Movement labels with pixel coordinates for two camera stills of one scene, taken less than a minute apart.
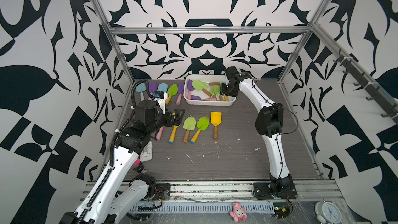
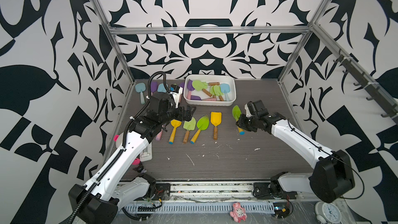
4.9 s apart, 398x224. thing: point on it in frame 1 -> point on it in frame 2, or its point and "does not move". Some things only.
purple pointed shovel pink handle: (159, 134) does not move
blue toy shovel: (162, 87) does not move
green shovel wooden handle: (189, 124) does not move
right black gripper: (223, 91) -> (240, 123)
